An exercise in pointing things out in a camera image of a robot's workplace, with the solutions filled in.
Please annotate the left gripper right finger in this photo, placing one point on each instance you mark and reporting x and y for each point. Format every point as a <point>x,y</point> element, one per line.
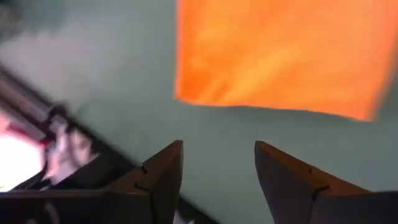
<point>311,202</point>

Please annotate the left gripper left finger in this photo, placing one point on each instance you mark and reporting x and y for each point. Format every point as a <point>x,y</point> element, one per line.
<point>93,208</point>

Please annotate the orange microfiber towel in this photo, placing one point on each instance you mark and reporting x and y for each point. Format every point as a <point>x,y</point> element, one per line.
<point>280,53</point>

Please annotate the green table mat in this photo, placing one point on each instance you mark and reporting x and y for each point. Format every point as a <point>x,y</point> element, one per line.
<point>124,93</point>

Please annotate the black table frame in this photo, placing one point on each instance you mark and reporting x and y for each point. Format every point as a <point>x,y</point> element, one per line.
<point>15,87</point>

